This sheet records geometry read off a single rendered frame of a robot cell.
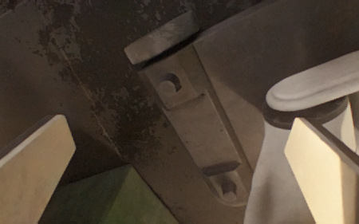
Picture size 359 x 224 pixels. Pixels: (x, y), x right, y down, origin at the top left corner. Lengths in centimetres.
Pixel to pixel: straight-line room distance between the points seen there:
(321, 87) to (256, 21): 19
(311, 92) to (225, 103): 22
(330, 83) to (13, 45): 95
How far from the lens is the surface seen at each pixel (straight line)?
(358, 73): 40
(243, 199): 72
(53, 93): 93
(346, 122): 41
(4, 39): 99
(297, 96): 38
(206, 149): 58
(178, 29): 47
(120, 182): 88
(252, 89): 52
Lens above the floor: 64
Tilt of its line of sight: 60 degrees down
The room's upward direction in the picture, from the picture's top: 163 degrees counter-clockwise
